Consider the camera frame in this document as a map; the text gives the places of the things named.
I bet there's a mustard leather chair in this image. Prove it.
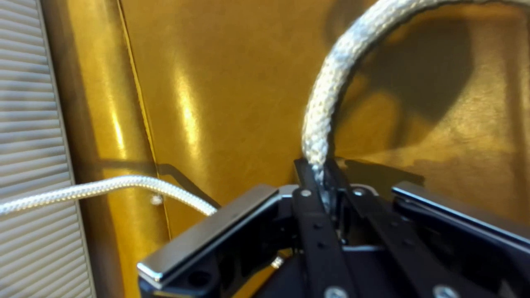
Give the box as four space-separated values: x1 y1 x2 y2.
117 0 530 298
39 0 172 298

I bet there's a thin white rope green tape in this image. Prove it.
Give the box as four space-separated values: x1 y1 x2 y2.
0 175 220 219

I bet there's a white laundry basket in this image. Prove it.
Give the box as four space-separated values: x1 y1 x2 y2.
0 0 97 298

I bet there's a thick white braided rope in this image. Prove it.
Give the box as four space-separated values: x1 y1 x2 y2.
299 0 530 214

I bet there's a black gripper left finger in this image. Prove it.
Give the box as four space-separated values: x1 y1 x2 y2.
135 158 357 298

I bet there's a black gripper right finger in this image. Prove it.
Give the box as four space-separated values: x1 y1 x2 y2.
329 160 530 298

